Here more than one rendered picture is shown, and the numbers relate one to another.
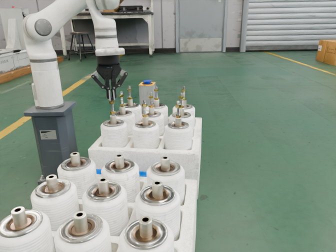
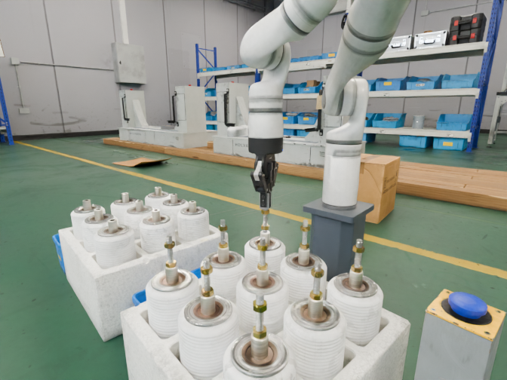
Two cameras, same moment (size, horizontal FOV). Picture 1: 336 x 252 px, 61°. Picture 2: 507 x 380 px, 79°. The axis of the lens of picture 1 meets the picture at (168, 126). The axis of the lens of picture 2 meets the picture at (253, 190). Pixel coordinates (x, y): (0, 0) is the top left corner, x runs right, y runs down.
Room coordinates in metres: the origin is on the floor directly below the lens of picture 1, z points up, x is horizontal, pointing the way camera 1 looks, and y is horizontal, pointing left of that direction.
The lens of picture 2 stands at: (1.39, -0.33, 0.56)
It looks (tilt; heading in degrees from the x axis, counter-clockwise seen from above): 15 degrees down; 130
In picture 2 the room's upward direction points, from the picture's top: straight up
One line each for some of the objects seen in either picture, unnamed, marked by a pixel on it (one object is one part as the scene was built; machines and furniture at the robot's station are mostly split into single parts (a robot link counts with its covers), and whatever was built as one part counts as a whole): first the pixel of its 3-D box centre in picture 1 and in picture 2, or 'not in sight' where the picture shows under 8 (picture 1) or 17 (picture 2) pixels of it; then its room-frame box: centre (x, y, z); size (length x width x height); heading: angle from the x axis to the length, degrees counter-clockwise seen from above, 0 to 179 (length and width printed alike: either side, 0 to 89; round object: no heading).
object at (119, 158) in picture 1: (119, 161); (156, 216); (0.65, 0.12, 0.26); 0.02 x 0.02 x 0.03
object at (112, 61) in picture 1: (108, 65); (265, 155); (0.99, 0.20, 0.46); 0.08 x 0.08 x 0.09
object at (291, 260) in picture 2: (122, 113); (303, 262); (1.10, 0.18, 0.25); 0.08 x 0.08 x 0.01
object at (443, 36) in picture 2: not in sight; (431, 42); (0.33, 4.77, 1.42); 0.43 x 0.37 x 0.19; 92
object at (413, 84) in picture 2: not in sight; (425, 83); (0.30, 4.81, 0.90); 0.50 x 0.38 x 0.21; 87
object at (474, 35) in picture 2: not in sight; (465, 39); (0.71, 4.76, 1.41); 0.42 x 0.35 x 0.17; 90
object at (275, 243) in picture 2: (113, 123); (265, 243); (0.99, 0.20, 0.25); 0.08 x 0.08 x 0.01
